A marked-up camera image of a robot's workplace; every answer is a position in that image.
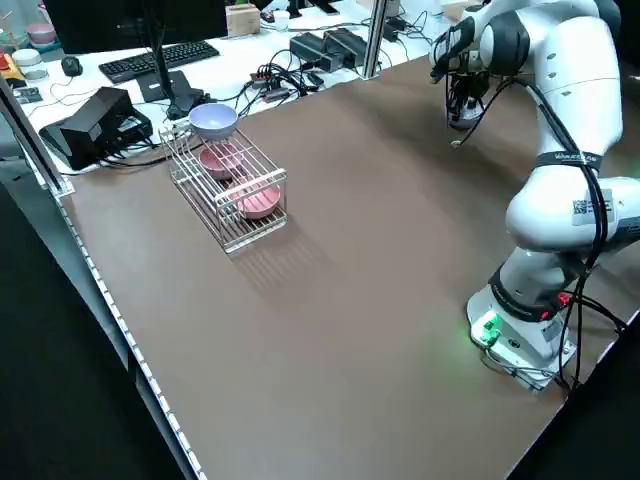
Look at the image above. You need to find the aluminium profile post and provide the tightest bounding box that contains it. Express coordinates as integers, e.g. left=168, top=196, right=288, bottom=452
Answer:
left=360, top=0, right=392, bottom=81

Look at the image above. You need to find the white wire dish rack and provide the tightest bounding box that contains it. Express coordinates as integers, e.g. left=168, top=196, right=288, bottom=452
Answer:
left=158, top=123, right=290, bottom=256

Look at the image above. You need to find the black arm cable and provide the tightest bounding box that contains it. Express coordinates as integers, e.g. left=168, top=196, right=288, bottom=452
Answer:
left=519, top=74, right=629, bottom=392

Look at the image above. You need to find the wooden box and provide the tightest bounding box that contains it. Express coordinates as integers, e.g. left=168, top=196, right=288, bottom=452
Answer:
left=225, top=4, right=262, bottom=38

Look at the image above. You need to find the black electronics box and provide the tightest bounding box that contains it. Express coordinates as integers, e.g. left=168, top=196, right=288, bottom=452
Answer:
left=38, top=86, right=153, bottom=171

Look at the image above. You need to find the stack of pink bowls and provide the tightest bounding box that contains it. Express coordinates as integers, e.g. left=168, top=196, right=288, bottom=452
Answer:
left=25, top=22, right=57, bottom=51

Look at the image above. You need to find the purple bowl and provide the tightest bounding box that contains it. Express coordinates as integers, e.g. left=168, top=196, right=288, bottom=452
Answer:
left=449, top=102, right=485, bottom=131
left=188, top=103, right=239, bottom=142

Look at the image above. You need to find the black power adapter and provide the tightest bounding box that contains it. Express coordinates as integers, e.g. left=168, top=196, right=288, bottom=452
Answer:
left=323, top=28, right=371, bottom=69
left=289, top=32, right=337, bottom=72

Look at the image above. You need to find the black keyboard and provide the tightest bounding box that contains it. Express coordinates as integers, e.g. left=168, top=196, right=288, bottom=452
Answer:
left=97, top=39, right=221, bottom=85

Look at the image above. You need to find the black monitor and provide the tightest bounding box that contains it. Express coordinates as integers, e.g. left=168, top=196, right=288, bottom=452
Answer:
left=42, top=0, right=229, bottom=55

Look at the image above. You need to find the black stand with pole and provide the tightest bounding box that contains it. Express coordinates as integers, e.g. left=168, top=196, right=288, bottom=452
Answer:
left=147, top=0, right=206, bottom=121

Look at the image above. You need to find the black cable with connector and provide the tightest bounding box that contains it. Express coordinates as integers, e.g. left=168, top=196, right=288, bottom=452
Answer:
left=449, top=74, right=532, bottom=150

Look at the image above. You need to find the pink bowl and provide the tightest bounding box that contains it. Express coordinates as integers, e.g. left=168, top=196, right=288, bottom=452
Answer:
left=198, top=143, right=246, bottom=182
left=234, top=177, right=283, bottom=221

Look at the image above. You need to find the black usb hub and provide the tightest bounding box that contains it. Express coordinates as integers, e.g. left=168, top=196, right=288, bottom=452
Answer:
left=249, top=68, right=292, bottom=101

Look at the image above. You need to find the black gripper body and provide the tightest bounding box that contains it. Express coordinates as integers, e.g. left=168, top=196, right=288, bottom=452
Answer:
left=451, top=69, right=490, bottom=105

